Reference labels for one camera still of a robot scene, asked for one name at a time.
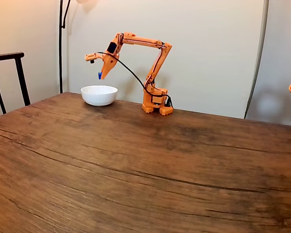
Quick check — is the white bowl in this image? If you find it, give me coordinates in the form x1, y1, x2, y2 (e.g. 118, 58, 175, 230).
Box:
80, 84, 118, 107

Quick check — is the black chair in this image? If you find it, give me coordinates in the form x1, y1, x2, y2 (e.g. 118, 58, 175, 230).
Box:
0, 51, 32, 115

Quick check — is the grey curved trim strip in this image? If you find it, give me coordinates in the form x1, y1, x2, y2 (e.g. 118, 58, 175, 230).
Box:
243, 0, 269, 119

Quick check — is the orange square camera mount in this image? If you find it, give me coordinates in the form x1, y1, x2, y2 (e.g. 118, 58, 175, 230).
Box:
84, 52, 104, 65

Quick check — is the black floor lamp pole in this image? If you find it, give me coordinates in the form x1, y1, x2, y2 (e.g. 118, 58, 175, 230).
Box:
59, 0, 72, 94

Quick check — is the black cable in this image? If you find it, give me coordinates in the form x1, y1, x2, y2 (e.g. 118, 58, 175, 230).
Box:
97, 51, 173, 108

